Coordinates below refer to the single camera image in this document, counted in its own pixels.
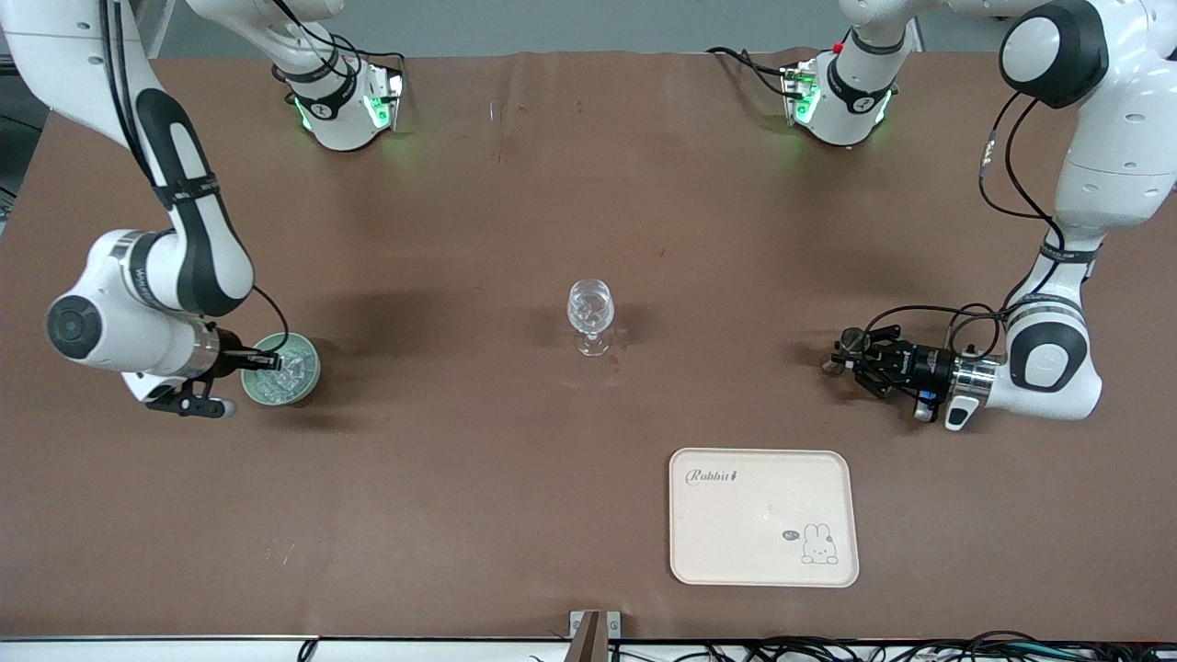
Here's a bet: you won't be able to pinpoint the black left arm base cable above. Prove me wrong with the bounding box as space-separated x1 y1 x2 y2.
706 46 799 97

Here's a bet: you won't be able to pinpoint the clear ice cubes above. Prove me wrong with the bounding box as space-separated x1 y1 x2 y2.
257 348 314 398

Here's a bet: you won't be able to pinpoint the steel cocktail jigger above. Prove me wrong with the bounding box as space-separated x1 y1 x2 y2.
821 327 871 376

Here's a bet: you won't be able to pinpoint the clear wine glass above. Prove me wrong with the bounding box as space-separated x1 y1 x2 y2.
566 279 615 358

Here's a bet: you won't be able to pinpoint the cream rabbit print tray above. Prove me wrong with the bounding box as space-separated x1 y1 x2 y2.
668 447 861 588

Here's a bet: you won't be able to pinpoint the black arm base cable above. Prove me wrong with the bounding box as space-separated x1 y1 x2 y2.
326 32 407 93
706 46 799 97

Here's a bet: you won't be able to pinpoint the green ceramic bowl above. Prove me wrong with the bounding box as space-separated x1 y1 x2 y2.
241 332 321 406

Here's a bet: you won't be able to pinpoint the brown upright post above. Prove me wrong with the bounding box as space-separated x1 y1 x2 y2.
570 611 603 662

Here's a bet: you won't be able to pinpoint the brown table mat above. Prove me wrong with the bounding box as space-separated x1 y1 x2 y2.
0 48 1177 642

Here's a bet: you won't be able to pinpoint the black right arm base cable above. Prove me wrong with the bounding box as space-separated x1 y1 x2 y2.
326 32 407 93

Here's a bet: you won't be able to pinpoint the black cable bundle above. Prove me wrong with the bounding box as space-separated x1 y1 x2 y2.
607 630 1177 662

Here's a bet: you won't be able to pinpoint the grey metal table bracket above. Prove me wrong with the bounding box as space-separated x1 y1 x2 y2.
568 610 622 641

